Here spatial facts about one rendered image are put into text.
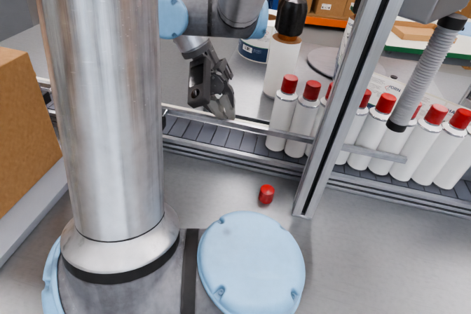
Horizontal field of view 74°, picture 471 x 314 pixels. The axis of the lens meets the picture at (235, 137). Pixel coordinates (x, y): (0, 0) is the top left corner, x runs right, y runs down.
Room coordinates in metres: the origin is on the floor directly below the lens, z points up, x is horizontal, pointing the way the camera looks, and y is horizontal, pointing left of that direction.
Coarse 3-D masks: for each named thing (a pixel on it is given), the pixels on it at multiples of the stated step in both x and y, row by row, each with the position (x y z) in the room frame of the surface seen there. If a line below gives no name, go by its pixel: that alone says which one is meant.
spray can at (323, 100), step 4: (332, 84) 0.62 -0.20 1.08; (328, 88) 0.62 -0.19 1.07; (328, 92) 0.61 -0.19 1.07; (328, 96) 0.61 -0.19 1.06; (320, 100) 0.62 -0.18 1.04; (324, 100) 0.61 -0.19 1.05; (320, 104) 0.61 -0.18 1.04; (324, 104) 0.60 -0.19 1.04; (320, 108) 0.61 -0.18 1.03; (324, 108) 0.60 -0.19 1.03; (320, 112) 0.60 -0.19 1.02; (316, 116) 0.61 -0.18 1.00; (320, 116) 0.60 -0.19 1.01; (316, 120) 0.61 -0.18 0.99; (316, 124) 0.61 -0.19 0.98; (312, 128) 0.61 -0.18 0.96; (316, 128) 0.60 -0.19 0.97; (312, 132) 0.61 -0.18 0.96; (312, 136) 0.61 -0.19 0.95; (308, 144) 0.61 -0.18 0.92; (308, 148) 0.60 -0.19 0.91; (304, 152) 0.61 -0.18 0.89; (308, 152) 0.60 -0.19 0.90
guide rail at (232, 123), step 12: (48, 84) 0.66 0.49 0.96; (168, 108) 0.62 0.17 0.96; (204, 120) 0.61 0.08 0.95; (216, 120) 0.60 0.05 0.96; (228, 120) 0.61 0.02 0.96; (264, 132) 0.59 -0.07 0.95; (276, 132) 0.58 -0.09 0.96; (288, 132) 0.59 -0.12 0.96; (348, 144) 0.57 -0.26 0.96; (372, 156) 0.55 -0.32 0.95; (384, 156) 0.55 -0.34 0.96; (396, 156) 0.55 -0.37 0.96
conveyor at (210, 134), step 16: (176, 128) 0.65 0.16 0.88; (192, 128) 0.66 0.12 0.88; (208, 128) 0.67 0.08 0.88; (224, 128) 0.68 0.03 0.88; (224, 144) 0.61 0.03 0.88; (240, 144) 0.63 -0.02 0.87; (256, 144) 0.63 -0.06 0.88; (288, 160) 0.58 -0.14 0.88; (304, 160) 0.59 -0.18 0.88; (368, 176) 0.56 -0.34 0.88; (384, 176) 0.57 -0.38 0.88; (432, 192) 0.54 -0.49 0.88; (448, 192) 0.54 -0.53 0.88; (464, 192) 0.55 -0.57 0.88
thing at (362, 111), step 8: (368, 96) 0.60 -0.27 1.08; (360, 104) 0.59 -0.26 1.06; (360, 112) 0.59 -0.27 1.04; (368, 112) 0.60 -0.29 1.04; (360, 120) 0.59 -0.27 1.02; (352, 128) 0.59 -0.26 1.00; (360, 128) 0.59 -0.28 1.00; (352, 136) 0.59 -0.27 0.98; (352, 144) 0.59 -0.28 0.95; (344, 152) 0.58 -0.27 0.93; (336, 160) 0.59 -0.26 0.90; (344, 160) 0.59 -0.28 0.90
